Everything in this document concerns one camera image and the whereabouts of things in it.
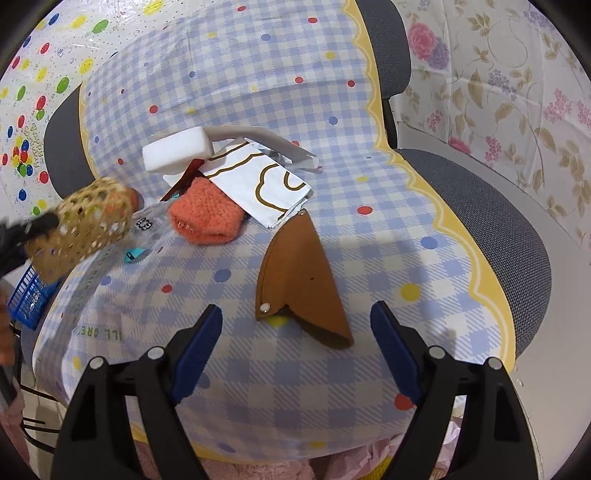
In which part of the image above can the brown leather pouch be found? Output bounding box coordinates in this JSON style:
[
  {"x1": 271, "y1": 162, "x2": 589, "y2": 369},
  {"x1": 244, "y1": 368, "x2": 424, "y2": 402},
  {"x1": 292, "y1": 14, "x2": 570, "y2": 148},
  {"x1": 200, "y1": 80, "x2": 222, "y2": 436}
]
[{"x1": 255, "y1": 209, "x2": 355, "y2": 350}]

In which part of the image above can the polka dot plastic sheet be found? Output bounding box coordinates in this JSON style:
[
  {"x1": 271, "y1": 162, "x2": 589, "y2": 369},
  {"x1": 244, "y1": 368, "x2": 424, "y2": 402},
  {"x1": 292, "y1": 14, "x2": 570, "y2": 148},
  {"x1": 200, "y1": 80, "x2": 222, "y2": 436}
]
[{"x1": 0, "y1": 0, "x2": 259, "y2": 227}]

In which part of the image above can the blue plastic basket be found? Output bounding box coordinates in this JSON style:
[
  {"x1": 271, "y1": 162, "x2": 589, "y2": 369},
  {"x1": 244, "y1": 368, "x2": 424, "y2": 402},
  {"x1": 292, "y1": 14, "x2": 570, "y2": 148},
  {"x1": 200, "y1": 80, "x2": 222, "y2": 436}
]
[{"x1": 7, "y1": 265, "x2": 59, "y2": 330}]

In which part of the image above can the dark red wrapper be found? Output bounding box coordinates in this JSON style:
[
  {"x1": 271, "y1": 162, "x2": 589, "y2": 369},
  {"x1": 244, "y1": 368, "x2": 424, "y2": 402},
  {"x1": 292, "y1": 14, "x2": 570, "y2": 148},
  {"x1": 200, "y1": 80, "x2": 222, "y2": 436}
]
[{"x1": 159, "y1": 159, "x2": 204, "y2": 202}]

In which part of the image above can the orange knit glove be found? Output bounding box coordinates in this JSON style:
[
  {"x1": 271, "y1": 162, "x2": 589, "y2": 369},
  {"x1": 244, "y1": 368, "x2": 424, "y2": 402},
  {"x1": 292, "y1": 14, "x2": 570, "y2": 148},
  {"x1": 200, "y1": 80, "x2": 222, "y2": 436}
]
[{"x1": 167, "y1": 178, "x2": 252, "y2": 245}]

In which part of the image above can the pink fluffy rug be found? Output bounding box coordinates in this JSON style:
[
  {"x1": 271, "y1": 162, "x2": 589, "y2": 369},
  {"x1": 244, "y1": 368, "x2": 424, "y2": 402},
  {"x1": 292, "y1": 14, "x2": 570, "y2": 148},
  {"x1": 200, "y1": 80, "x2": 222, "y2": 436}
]
[{"x1": 131, "y1": 431, "x2": 384, "y2": 480}]

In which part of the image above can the person's left hand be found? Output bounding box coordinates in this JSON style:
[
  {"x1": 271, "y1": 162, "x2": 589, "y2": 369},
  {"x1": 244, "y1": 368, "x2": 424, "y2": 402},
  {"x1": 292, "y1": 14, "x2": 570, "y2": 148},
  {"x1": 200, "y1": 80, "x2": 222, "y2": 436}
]
[{"x1": 0, "y1": 285, "x2": 17, "y2": 366}]

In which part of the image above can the white foam block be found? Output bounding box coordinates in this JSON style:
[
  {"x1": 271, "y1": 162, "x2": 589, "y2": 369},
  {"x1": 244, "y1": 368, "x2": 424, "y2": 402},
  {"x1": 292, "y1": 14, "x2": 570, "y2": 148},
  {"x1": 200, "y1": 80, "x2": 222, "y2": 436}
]
[{"x1": 142, "y1": 127, "x2": 214, "y2": 174}]

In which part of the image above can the white plastic bar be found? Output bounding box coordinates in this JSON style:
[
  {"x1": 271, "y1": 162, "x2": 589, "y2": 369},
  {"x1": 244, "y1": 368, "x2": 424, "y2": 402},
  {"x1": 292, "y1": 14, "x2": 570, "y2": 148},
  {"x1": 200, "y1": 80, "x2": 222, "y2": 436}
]
[{"x1": 208, "y1": 126, "x2": 319, "y2": 173}]

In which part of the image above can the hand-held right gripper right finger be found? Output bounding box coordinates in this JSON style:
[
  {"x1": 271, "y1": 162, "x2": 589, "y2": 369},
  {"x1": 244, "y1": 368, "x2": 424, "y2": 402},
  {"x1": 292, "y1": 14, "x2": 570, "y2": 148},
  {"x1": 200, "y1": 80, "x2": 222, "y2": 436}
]
[{"x1": 370, "y1": 300, "x2": 540, "y2": 480}]

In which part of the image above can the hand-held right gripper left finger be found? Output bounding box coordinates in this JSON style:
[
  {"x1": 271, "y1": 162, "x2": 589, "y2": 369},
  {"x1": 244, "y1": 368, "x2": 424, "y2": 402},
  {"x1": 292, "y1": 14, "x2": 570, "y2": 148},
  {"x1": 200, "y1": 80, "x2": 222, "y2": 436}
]
[{"x1": 54, "y1": 304, "x2": 223, "y2": 480}]

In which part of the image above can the white brown-lined paper bag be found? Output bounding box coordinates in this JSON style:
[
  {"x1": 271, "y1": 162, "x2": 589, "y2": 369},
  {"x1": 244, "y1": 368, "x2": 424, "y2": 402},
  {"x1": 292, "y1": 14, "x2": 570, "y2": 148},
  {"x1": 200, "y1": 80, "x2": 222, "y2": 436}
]
[{"x1": 201, "y1": 141, "x2": 311, "y2": 229}]

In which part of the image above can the floral plastic sheet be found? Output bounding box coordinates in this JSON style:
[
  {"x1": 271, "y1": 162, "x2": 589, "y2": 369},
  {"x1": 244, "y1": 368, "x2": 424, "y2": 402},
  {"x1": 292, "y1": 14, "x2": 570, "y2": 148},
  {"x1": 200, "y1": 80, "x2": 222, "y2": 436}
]
[{"x1": 392, "y1": 0, "x2": 591, "y2": 261}]

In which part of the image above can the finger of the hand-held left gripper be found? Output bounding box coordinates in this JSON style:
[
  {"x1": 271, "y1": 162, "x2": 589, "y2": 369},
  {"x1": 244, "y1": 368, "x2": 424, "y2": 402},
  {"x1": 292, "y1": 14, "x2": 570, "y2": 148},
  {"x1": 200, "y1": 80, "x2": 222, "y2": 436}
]
[{"x1": 0, "y1": 213, "x2": 62, "y2": 278}]

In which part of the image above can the checkered dotted blanket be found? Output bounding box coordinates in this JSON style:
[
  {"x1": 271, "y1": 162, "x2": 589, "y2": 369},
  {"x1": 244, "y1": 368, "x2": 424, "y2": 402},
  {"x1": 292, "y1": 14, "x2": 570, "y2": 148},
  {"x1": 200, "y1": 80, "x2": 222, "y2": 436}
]
[{"x1": 32, "y1": 0, "x2": 516, "y2": 464}]

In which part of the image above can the clear printed plastic bag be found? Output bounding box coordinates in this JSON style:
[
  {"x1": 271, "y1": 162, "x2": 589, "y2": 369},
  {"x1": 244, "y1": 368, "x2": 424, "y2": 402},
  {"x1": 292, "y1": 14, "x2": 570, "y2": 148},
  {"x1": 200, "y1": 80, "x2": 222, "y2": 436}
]
[{"x1": 60, "y1": 203, "x2": 172, "y2": 326}]

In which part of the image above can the grey office chair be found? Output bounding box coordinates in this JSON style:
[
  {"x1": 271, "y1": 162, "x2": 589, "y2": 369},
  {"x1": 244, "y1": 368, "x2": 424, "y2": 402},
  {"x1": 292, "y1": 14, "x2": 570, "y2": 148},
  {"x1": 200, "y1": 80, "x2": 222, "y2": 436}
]
[{"x1": 44, "y1": 0, "x2": 553, "y2": 361}]

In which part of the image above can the woven bamboo holder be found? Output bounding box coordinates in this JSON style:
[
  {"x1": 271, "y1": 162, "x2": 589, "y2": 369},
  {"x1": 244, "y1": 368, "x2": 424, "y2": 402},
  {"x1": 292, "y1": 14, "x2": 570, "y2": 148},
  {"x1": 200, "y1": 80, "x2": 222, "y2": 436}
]
[{"x1": 25, "y1": 178, "x2": 134, "y2": 284}]

